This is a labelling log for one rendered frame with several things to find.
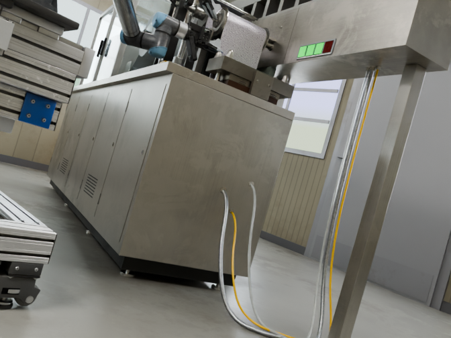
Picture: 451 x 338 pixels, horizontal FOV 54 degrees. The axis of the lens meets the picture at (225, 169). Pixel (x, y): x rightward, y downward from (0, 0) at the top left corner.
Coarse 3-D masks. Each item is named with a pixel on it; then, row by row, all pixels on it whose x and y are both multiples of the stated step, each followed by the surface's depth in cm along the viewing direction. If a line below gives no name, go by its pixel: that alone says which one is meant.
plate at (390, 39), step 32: (320, 0) 209; (352, 0) 188; (384, 0) 172; (416, 0) 158; (448, 0) 164; (288, 32) 225; (320, 32) 202; (352, 32) 183; (384, 32) 167; (416, 32) 159; (448, 32) 166; (288, 64) 220; (320, 64) 206; (352, 64) 193; (384, 64) 182; (448, 64) 168
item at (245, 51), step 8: (224, 32) 215; (224, 40) 216; (232, 40) 218; (240, 40) 220; (248, 40) 222; (224, 48) 216; (232, 48) 218; (240, 48) 220; (248, 48) 222; (256, 48) 225; (240, 56) 221; (248, 56) 223; (256, 56) 225; (248, 64) 224; (256, 64) 226
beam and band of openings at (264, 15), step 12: (240, 0) 286; (252, 0) 271; (264, 0) 260; (276, 0) 254; (288, 0) 240; (300, 0) 226; (312, 0) 229; (252, 12) 267; (264, 12) 254; (276, 12) 255
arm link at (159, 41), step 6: (156, 30) 199; (144, 36) 199; (150, 36) 199; (156, 36) 198; (162, 36) 198; (168, 36) 200; (144, 42) 199; (150, 42) 198; (156, 42) 198; (162, 42) 198; (168, 42) 201; (144, 48) 201; (150, 48) 199; (156, 48) 198; (162, 48) 199; (150, 54) 201; (156, 54) 198; (162, 54) 199
